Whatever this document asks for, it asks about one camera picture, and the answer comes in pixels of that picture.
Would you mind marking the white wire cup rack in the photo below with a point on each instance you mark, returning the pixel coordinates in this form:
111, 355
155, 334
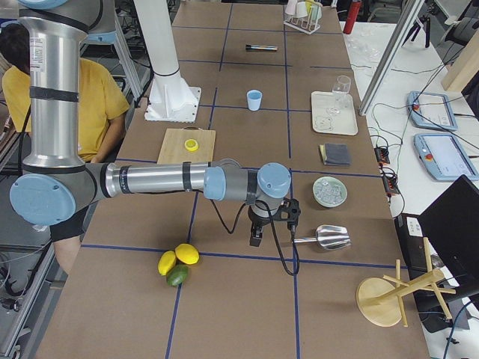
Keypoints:
304, 25

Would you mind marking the clear wine glass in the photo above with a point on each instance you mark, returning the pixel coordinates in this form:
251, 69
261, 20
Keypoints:
340, 89

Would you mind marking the wooden cup tree stand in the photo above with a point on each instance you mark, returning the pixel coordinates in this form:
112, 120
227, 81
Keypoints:
380, 300

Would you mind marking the yellow lemon slice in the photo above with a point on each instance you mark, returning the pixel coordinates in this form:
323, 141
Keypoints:
191, 145

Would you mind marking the yellow sponge under cloth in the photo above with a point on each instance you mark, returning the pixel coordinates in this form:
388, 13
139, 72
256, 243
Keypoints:
322, 154

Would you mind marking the yellow lemon left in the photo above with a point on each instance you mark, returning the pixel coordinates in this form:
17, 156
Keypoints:
166, 262

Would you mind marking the pink plastic cup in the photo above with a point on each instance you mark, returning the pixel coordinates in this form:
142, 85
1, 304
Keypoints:
290, 9

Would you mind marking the cream serving tray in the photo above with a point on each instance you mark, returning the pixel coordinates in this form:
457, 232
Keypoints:
328, 117

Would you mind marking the blue teach pendant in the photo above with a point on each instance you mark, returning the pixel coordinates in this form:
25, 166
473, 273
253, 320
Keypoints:
443, 157
431, 111

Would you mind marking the grey folded cloth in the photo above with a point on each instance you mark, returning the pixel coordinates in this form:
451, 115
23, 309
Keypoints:
337, 154

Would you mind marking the blue teach pendant far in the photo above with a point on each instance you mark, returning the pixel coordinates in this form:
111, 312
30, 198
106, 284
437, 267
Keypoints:
431, 111

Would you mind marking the black laptop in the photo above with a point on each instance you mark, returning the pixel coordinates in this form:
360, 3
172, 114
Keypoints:
451, 225

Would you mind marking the yellow plastic cup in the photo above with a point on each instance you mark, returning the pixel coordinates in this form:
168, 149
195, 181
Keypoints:
309, 5

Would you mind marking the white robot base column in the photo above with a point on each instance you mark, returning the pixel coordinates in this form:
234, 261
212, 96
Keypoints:
170, 98

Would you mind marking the steel ice scoop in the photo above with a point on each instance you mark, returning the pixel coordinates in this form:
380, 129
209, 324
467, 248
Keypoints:
328, 237

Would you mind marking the steel muddler black tip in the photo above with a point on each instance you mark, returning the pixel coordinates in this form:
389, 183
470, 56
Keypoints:
260, 48

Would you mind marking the aluminium frame post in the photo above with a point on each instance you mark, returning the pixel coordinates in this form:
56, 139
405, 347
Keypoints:
407, 18

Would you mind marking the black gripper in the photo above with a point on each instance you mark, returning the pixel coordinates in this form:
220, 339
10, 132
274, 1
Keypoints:
257, 220

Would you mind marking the yellow lemon front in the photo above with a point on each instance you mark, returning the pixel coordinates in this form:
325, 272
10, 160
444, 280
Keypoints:
187, 253

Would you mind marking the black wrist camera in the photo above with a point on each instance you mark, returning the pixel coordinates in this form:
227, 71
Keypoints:
289, 213

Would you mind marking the light blue plastic cup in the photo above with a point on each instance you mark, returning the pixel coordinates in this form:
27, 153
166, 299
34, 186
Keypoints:
254, 98

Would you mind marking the green bowl of ice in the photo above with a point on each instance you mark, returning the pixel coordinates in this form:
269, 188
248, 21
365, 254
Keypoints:
329, 192

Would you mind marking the white plastic cup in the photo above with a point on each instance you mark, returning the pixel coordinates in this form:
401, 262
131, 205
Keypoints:
301, 10

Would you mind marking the person in yellow shirt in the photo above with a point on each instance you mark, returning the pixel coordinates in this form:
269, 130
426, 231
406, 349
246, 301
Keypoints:
102, 111

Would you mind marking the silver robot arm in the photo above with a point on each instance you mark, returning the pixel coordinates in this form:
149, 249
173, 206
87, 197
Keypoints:
56, 183

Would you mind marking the green plastic cup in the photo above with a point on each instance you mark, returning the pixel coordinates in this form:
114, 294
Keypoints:
315, 11

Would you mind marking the wooden cutting board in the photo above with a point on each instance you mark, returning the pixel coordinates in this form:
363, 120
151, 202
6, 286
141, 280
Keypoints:
173, 150

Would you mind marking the blue teach pendant near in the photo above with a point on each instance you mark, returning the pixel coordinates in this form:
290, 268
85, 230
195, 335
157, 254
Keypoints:
443, 157

